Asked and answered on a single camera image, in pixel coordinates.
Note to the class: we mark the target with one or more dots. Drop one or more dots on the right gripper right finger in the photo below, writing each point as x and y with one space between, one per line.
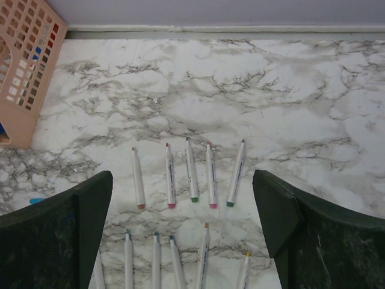
316 243

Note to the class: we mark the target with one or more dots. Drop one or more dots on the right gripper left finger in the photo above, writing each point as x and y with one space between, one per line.
54 243

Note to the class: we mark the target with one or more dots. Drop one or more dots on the blue pen cap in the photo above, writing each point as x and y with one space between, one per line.
35 200

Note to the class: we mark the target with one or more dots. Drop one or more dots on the yellow cap marker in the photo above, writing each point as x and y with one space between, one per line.
244 272

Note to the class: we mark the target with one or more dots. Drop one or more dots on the teal cap marker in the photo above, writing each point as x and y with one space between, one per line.
129 275

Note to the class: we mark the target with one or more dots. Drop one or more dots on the peach cap marker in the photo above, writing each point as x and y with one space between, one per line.
138 181

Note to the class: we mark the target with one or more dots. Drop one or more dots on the light blue marker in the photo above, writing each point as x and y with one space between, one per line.
156 262

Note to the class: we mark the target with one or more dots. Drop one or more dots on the brown cap marker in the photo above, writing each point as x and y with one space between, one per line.
202 259

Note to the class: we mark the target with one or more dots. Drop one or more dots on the pink cap marker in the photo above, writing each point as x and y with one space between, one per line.
210 171

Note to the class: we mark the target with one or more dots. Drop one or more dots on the grey cap marker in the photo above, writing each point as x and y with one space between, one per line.
98 272

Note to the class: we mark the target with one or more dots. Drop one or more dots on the peach plastic file organizer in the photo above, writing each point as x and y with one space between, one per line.
32 35

